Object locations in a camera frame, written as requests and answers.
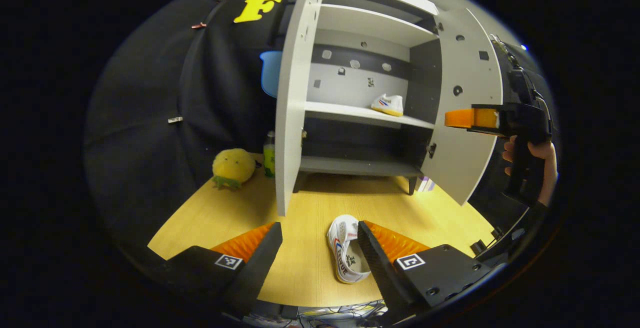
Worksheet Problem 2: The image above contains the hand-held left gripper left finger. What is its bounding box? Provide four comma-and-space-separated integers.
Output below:
150, 221, 284, 318

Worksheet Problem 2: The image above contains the yellow plush toy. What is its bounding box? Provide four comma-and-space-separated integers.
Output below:
212, 149, 257, 190

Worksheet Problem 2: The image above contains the tangle of cables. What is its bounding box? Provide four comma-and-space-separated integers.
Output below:
250, 302, 391, 328

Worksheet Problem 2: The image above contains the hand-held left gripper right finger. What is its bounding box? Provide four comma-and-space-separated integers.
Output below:
356, 220, 497, 325

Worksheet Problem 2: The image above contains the green bottle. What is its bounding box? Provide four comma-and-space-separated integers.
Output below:
263, 131, 277, 178

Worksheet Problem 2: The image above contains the white shoe cabinet door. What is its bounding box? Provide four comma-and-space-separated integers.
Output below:
420, 8, 503, 206
275, 0, 327, 217

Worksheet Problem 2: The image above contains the white shoe cabinet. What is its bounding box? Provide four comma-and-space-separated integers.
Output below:
295, 0, 444, 196

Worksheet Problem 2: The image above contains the white canvas shoe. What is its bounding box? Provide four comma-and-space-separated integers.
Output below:
327, 214, 372, 284
370, 94, 405, 117

